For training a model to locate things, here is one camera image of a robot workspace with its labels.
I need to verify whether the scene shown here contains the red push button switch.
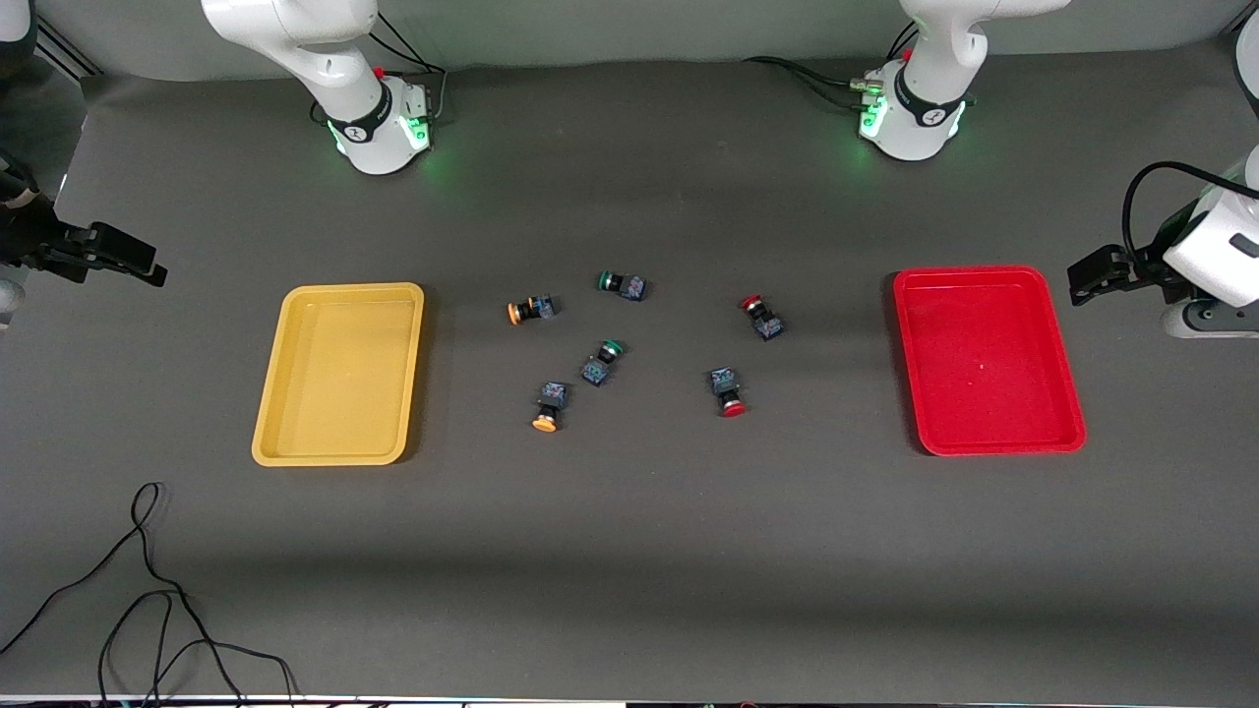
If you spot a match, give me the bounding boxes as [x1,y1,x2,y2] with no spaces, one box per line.
[739,294,786,342]
[709,367,748,419]

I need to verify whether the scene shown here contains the red plastic tray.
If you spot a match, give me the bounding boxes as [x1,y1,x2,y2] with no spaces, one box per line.
[893,265,1088,457]

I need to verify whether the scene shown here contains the yellow plastic tray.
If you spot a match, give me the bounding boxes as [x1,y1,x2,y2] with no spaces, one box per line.
[252,283,426,467]

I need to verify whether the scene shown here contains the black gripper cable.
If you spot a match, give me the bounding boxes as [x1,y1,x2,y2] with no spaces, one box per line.
[0,147,40,200]
[1121,160,1259,281]

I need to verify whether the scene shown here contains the aluminium frame rail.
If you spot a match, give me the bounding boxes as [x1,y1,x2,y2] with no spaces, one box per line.
[34,20,101,80]

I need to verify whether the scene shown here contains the thin black loose cable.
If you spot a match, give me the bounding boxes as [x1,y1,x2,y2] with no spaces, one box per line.
[0,481,297,707]

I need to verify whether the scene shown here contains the black arm base cables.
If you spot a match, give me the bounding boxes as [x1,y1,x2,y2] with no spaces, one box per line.
[309,10,450,127]
[741,22,921,111]

